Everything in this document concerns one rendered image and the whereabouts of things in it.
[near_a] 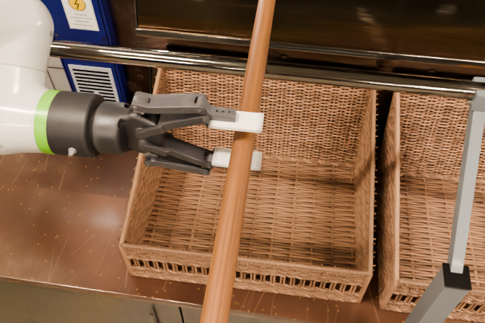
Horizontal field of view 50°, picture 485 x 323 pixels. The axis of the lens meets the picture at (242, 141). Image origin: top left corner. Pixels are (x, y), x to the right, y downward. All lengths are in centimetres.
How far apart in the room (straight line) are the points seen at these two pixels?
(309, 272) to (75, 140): 61
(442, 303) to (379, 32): 61
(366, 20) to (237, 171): 67
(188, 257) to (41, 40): 59
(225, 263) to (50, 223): 89
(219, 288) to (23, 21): 44
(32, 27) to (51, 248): 74
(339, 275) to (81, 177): 75
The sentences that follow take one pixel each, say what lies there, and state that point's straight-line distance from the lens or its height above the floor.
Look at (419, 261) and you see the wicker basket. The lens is 136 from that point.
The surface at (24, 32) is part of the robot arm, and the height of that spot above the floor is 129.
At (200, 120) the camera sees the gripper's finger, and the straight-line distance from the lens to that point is 68.
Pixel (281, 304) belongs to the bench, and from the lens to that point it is 126.
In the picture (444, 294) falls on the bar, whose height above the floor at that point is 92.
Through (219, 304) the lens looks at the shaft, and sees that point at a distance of 59.
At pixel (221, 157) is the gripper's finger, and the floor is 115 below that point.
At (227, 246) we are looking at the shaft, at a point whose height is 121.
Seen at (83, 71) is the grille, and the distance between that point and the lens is 147.
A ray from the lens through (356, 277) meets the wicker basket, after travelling 117.
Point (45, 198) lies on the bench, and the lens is 149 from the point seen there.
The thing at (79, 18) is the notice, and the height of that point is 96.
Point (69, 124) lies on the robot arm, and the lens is 73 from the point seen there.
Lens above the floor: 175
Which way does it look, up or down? 51 degrees down
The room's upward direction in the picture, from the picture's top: straight up
